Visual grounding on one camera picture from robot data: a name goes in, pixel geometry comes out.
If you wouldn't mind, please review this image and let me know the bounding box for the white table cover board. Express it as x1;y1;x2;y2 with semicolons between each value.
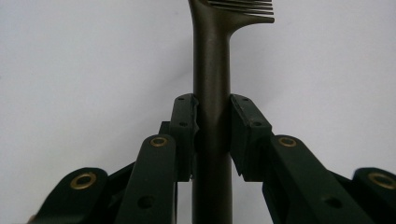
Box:
0;0;396;224

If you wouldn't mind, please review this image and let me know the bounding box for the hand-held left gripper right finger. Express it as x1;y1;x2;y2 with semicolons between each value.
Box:
231;93;372;224

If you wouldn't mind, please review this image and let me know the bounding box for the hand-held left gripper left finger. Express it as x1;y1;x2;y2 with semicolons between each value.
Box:
115;92;200;224

